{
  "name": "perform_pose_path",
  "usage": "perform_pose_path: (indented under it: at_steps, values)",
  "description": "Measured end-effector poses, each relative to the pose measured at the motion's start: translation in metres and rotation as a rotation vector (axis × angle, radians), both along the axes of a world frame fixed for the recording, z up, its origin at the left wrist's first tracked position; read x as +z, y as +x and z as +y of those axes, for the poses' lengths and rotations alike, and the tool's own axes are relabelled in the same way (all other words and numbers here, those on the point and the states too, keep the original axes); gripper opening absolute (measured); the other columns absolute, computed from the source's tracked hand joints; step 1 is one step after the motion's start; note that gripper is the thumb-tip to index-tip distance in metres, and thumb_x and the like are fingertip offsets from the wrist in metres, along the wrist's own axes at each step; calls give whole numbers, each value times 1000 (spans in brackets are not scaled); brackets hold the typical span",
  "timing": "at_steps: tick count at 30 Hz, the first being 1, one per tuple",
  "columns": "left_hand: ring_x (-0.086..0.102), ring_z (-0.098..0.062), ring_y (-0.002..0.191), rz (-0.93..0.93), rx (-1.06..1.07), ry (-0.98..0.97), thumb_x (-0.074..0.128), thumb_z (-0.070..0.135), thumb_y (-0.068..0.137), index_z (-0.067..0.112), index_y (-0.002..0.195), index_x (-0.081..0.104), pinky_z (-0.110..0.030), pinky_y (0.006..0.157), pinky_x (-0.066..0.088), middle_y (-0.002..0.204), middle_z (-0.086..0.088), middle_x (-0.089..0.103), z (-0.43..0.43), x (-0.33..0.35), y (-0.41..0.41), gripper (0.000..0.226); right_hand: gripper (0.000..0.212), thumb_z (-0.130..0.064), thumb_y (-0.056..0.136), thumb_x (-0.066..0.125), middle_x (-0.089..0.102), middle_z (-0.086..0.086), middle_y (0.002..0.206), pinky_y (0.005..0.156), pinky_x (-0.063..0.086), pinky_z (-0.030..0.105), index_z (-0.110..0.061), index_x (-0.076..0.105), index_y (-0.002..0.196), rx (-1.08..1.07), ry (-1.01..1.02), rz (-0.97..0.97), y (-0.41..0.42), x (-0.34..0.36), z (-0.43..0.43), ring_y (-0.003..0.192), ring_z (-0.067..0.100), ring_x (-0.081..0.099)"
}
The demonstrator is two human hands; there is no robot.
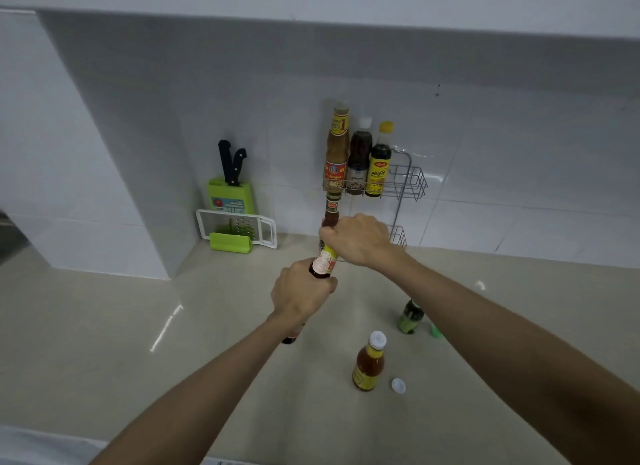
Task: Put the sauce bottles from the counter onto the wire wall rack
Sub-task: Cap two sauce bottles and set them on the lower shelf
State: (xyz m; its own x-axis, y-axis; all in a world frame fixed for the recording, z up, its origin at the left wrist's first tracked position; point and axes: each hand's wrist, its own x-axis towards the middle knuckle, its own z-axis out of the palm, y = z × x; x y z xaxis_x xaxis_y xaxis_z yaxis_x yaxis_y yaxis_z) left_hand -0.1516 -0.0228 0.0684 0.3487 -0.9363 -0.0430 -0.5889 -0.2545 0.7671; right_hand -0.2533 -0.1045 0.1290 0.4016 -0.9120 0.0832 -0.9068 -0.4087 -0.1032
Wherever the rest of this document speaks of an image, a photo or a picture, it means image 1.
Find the person's right hand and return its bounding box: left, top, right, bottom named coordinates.
left=319, top=213, right=406, bottom=270

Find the person's left hand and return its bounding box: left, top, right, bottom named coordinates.
left=269, top=258, right=339, bottom=326

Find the small bottle red white cap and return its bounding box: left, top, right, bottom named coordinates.
left=281, top=244, right=340, bottom=344

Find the red chili sauce bottle gold cap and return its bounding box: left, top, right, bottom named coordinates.
left=319, top=192, right=343, bottom=253

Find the yellow label soy sauce bottle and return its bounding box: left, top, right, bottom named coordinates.
left=365, top=121, right=395, bottom=198

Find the grey wire two-tier rack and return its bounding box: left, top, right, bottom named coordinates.
left=319, top=147, right=429, bottom=260

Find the dark sauce bottle white cap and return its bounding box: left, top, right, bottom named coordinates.
left=345, top=117, right=374, bottom=196

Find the small green jar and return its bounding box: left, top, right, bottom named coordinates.
left=397, top=299, right=426, bottom=336

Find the tall light brown sauce bottle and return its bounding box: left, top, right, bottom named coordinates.
left=322, top=103, right=351, bottom=193

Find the small orange sauce bottle white cap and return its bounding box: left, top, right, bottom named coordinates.
left=351, top=330, right=389, bottom=392

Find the person's left forearm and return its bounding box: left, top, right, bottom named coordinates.
left=89, top=312, right=296, bottom=465

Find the person's right forearm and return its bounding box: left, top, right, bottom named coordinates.
left=385, top=252, right=640, bottom=465

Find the white framed grater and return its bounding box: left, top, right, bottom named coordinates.
left=195, top=209, right=279, bottom=250

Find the green grater holder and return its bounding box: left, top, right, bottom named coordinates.
left=209, top=232, right=253, bottom=254

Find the green knife block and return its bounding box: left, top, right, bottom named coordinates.
left=207, top=178, right=256, bottom=216

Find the white upper cabinet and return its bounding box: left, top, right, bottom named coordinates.
left=0, top=0, right=640, bottom=40

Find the small black-handled knife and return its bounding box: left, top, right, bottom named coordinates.
left=229, top=148, right=248, bottom=187

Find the large black-handled knife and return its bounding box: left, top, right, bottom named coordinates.
left=218, top=139, right=233, bottom=184

